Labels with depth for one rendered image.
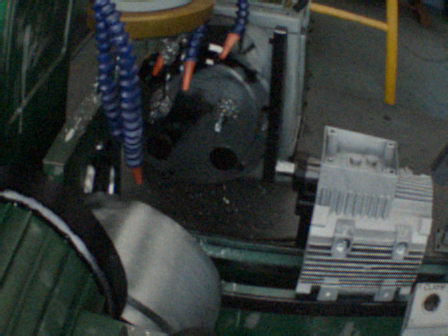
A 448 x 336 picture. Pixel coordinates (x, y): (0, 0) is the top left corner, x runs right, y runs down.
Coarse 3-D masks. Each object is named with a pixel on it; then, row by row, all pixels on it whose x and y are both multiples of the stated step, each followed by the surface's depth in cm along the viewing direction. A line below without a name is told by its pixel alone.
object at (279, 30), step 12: (276, 36) 118; (276, 48) 120; (276, 60) 121; (276, 72) 122; (276, 84) 123; (276, 96) 124; (276, 108) 125; (276, 120) 126; (264, 132) 128; (276, 132) 127; (276, 144) 128; (264, 156) 129; (276, 156) 129; (264, 168) 130; (276, 168) 130; (264, 180) 131
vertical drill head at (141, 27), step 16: (112, 0) 101; (128, 0) 100; (144, 0) 99; (160, 0) 99; (176, 0) 101; (192, 0) 104; (208, 0) 104; (128, 16) 99; (144, 16) 98; (160, 16) 98; (176, 16) 99; (192, 16) 101; (208, 16) 104; (96, 32) 101; (144, 32) 99; (160, 32) 100; (176, 32) 101; (192, 32) 112; (96, 48) 106; (176, 48) 104
